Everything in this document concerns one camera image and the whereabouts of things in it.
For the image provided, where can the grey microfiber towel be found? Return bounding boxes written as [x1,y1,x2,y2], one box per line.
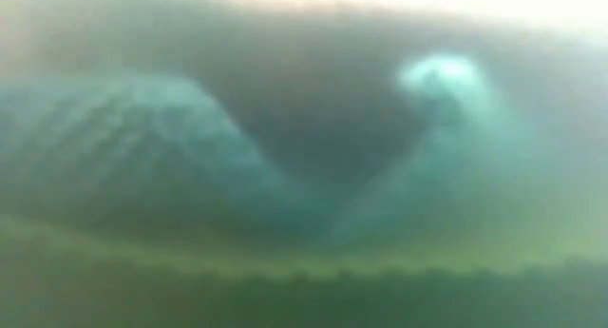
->
[0,0,608,186]

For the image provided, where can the teal plastic tray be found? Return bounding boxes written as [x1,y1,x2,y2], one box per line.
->
[0,0,608,328]

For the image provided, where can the teal microfiber towel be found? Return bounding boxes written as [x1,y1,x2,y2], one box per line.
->
[0,54,538,243]

